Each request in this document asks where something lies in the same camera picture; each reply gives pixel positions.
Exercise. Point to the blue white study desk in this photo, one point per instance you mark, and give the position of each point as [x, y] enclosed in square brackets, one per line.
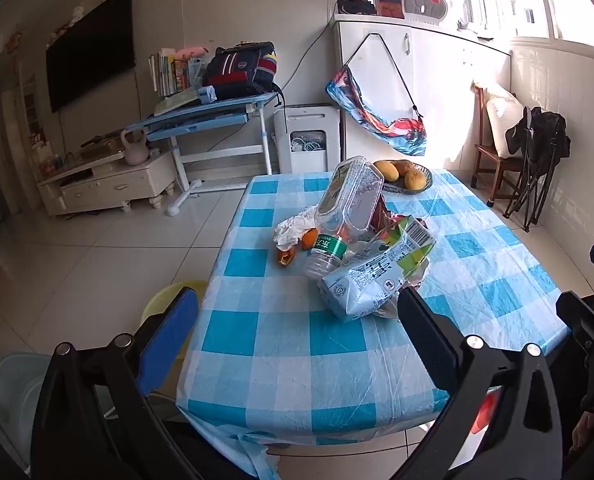
[202, 120]

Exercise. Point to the pink kettlebell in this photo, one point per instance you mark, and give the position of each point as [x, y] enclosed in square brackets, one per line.
[134, 152]

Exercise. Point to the clear plastic container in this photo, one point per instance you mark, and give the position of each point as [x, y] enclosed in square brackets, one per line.
[354, 195]

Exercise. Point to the blue pencil sharpener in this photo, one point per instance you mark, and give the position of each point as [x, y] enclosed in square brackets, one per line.
[208, 95]

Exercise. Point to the navy red backpack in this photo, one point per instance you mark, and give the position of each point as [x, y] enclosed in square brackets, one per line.
[239, 72]

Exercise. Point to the dark woven fruit plate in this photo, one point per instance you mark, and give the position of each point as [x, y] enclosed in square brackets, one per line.
[422, 187]

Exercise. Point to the black flat television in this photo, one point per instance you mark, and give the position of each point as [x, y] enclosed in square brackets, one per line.
[89, 50]

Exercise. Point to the red printed snack bag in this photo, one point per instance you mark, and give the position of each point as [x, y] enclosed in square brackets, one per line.
[383, 217]

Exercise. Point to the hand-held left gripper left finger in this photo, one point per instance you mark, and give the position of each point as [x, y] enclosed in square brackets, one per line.
[169, 340]

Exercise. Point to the black folding chair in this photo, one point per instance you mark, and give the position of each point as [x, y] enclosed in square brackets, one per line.
[542, 140]

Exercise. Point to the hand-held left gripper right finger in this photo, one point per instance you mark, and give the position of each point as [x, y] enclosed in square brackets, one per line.
[427, 340]

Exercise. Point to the blue white checked tablecloth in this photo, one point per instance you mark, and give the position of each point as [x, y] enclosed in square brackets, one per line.
[287, 340]

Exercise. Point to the cream television stand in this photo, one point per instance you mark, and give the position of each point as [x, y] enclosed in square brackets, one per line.
[112, 182]

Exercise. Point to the yellow plastic basin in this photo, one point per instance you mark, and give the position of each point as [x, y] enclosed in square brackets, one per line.
[159, 297]

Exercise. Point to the white tissue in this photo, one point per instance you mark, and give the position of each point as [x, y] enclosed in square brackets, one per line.
[294, 227]

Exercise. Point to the black bag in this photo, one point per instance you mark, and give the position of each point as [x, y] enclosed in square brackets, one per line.
[356, 6]

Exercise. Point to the white pillow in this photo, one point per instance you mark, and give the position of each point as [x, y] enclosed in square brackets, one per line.
[504, 120]

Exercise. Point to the white blue desk fan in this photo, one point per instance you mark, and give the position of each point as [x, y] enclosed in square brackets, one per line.
[424, 7]

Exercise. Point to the green booklet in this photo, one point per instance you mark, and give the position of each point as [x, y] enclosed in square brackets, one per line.
[177, 102]

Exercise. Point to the orange peel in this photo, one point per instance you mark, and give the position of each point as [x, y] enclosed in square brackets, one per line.
[286, 258]
[309, 239]
[344, 233]

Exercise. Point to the speckled yellow mango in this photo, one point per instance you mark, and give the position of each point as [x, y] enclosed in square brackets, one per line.
[415, 179]

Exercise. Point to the pale blue plastic stool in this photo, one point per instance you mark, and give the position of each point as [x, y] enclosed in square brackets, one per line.
[17, 385]

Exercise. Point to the pink plush toy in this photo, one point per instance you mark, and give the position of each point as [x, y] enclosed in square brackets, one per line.
[191, 52]

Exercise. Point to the brown mango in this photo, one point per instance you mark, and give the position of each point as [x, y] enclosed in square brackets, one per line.
[405, 165]

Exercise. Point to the blue white snack bag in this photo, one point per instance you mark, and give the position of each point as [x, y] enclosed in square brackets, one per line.
[357, 285]

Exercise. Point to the wooden chair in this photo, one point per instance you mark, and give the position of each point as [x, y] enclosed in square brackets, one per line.
[492, 167]

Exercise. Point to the white air purifier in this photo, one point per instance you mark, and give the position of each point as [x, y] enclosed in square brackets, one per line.
[307, 130]

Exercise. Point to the row of books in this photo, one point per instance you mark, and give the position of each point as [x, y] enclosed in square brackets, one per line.
[169, 75]

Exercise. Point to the white cabinet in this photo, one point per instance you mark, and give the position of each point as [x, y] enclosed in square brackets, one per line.
[442, 90]

